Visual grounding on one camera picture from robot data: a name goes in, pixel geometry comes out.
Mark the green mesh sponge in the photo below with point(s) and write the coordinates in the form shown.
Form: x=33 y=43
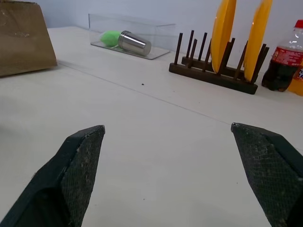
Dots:
x=109 y=37

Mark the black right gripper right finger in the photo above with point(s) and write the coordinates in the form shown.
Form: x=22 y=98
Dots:
x=267 y=170

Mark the brown paper bag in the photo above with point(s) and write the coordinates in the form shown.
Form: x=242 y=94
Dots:
x=22 y=37

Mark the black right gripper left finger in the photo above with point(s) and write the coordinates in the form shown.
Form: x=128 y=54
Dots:
x=71 y=175

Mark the cola bottle red label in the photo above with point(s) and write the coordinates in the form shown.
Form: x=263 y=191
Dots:
x=282 y=61

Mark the clear acrylic box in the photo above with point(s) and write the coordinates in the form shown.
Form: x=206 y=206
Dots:
x=132 y=35

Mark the yellow plate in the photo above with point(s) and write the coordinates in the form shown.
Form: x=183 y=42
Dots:
x=255 y=42
x=221 y=33

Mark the stainless steel cup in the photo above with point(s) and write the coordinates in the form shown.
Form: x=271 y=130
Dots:
x=135 y=43

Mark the dark wooden plate rack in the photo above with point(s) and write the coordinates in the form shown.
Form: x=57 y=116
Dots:
x=213 y=75

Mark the orange soda bottle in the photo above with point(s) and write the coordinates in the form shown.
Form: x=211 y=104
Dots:
x=297 y=82

